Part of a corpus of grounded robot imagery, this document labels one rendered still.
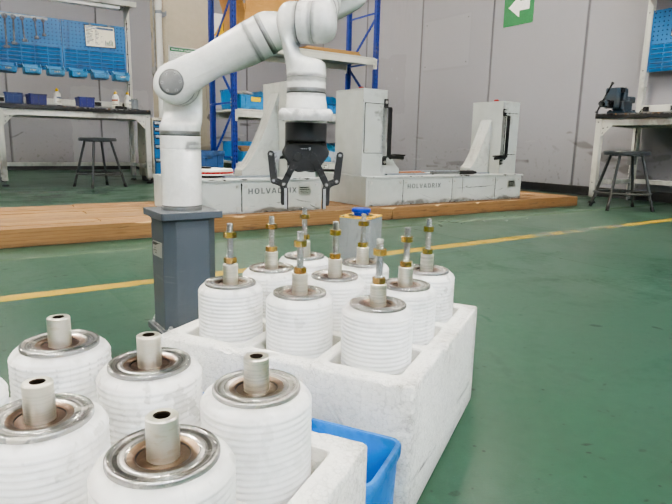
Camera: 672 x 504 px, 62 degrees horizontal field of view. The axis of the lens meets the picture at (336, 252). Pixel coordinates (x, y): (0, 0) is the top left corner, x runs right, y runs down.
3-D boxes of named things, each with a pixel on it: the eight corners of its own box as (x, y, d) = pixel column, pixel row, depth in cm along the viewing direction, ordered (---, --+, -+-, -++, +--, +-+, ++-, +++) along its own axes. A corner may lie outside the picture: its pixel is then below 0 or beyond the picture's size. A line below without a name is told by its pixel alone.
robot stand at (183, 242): (147, 326, 141) (142, 207, 135) (203, 317, 149) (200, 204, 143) (166, 343, 129) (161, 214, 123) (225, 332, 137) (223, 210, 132)
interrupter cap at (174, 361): (88, 374, 51) (88, 367, 51) (147, 348, 58) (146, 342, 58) (153, 390, 48) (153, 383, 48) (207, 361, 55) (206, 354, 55)
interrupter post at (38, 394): (15, 425, 42) (11, 384, 41) (43, 412, 44) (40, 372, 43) (37, 432, 41) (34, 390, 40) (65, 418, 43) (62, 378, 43)
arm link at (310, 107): (278, 121, 93) (278, 82, 92) (281, 123, 104) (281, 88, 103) (332, 122, 94) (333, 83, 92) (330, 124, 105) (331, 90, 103)
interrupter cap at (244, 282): (222, 294, 79) (222, 289, 79) (195, 284, 84) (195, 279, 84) (266, 286, 84) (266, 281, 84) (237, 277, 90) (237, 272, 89)
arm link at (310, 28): (332, 5, 92) (346, -13, 103) (280, 6, 93) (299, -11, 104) (334, 49, 96) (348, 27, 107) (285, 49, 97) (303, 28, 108)
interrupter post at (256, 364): (237, 394, 48) (236, 358, 47) (252, 384, 50) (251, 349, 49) (261, 400, 47) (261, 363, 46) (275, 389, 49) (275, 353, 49)
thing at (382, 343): (417, 424, 80) (424, 302, 76) (391, 456, 72) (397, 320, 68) (357, 408, 84) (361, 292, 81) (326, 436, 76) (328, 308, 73)
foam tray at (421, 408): (161, 448, 85) (156, 335, 82) (288, 361, 120) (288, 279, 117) (406, 524, 69) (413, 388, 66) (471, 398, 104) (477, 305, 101)
